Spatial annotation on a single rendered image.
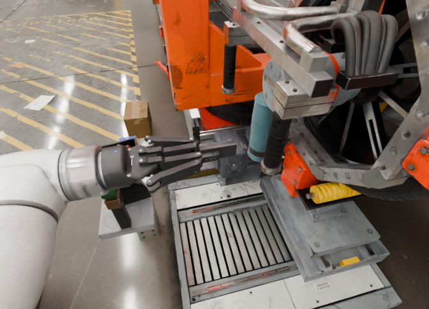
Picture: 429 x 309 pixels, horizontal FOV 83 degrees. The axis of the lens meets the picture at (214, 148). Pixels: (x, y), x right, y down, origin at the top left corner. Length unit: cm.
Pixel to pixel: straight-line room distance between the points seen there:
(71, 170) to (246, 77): 84
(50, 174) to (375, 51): 52
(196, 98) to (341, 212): 80
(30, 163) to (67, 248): 101
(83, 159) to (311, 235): 90
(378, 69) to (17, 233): 55
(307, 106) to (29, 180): 44
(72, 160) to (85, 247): 99
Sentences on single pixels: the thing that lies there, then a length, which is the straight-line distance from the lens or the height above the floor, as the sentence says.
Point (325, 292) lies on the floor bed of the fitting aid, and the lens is 120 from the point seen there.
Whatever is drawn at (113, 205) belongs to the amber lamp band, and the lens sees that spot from 72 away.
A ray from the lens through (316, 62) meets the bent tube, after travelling 41.
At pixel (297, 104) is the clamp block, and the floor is 93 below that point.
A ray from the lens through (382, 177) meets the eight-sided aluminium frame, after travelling 60.
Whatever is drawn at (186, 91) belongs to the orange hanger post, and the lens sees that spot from 106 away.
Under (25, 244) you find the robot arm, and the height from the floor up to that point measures 86.
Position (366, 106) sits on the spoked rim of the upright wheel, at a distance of 76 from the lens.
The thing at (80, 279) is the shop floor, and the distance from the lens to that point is 135.
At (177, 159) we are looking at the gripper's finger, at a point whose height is 84.
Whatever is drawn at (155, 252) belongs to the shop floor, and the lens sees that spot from 128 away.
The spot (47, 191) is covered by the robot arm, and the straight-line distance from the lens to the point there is 44.
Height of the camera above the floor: 115
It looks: 44 degrees down
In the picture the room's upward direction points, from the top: straight up
